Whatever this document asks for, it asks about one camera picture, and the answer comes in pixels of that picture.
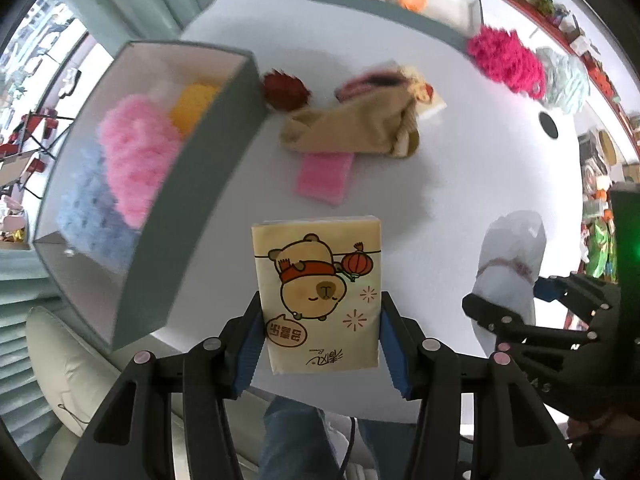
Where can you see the yellow foam net sleeve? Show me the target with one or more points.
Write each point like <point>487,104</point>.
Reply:
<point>191,106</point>

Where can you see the light pink fluffy pompom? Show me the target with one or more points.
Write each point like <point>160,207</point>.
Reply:
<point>140,145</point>

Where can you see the person blue jeans legs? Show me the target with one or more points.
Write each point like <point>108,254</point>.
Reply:
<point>298,445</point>

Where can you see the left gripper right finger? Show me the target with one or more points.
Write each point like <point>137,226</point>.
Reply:
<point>479,418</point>

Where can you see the magenta fluffy yarn ball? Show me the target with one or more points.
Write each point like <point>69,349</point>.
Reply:
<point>501,57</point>

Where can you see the pale green yarn ball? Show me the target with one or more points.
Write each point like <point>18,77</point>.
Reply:
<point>567,81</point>

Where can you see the white cloth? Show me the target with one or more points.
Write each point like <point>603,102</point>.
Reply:
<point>510,261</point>

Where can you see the yellow cartoon tissue pack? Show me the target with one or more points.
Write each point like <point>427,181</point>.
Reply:
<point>320,286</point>

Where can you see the tan knitted sock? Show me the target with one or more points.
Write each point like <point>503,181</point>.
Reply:
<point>368,124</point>

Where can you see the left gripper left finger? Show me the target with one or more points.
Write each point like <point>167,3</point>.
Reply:
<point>129,437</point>

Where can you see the snack packages pile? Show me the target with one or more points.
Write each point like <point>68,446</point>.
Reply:
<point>602,166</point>

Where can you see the folding chair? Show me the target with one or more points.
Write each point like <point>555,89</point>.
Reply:
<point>31,149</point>

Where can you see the black table grommet hole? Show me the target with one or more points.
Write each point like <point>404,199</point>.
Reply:
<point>548,125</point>

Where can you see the light blue chenille mat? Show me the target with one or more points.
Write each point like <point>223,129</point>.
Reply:
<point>88,219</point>

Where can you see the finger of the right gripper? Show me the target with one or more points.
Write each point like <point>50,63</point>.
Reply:
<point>494,325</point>
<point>581,294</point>

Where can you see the pink foam sponge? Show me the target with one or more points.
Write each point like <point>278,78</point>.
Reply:
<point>324,176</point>

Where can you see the large grey storage box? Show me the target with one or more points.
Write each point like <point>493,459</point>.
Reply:
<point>120,309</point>

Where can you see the dark red fabric rose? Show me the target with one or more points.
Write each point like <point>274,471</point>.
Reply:
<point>284,92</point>

